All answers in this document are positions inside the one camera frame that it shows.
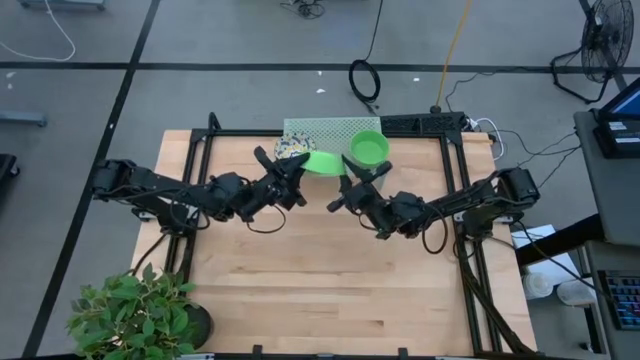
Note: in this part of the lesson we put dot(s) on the black keyboard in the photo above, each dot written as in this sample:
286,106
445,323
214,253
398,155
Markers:
622,300

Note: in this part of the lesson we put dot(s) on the grey metal foot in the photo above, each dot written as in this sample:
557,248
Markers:
22,119

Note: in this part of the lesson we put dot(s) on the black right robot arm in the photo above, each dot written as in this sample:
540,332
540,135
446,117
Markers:
450,202

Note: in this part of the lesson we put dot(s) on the black table clamp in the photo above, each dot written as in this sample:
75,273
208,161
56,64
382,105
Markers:
403,354
257,352

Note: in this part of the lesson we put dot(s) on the black floor fan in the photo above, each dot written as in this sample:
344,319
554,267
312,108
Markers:
614,35

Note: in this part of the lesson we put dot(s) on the pale green perforated metal shelf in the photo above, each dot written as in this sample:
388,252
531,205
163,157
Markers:
335,132

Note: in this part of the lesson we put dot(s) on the green potted plant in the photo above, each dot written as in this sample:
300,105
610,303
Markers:
135,320

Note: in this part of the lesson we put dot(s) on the black monitor with blue screen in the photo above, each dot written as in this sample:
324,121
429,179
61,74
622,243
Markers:
627,105

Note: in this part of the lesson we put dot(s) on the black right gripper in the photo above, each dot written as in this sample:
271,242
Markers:
372,200

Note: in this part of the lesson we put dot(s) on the grey keyboard desk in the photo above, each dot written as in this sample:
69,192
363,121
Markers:
622,345

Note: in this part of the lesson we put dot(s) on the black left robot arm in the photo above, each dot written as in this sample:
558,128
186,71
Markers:
165,192

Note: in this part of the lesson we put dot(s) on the green plastic bowl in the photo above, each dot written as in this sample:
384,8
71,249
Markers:
370,147
325,162

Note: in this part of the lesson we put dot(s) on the grey metal base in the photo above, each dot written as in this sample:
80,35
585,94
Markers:
60,4

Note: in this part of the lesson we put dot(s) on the black desk bar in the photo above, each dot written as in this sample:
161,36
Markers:
542,248

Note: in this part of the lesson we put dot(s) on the black aluminium table frame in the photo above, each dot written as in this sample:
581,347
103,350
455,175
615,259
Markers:
240,133

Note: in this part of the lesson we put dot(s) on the white round container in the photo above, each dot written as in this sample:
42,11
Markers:
537,286
575,293

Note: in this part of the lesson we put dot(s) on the black device with white labels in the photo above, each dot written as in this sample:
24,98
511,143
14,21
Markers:
607,147

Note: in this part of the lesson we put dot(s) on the black floor object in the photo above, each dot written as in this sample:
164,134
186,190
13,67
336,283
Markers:
6,167

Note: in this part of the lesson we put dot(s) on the white sheet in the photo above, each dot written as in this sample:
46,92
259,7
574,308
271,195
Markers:
550,267

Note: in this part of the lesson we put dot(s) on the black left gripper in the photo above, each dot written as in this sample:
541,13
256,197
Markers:
270,192

